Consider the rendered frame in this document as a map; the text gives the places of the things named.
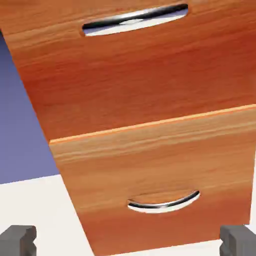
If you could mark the small wooden drawer front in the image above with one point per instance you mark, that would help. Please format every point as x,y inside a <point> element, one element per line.
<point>160,170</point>

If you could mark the wooden cabinet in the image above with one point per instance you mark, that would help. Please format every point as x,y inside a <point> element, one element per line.
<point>140,84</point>

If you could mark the large wooden drawer front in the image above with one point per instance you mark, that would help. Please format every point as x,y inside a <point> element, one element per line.
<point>130,76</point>

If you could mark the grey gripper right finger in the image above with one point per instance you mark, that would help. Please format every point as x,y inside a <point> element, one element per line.
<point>239,241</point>

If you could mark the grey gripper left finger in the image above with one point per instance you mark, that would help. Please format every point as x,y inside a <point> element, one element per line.
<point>17,241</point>

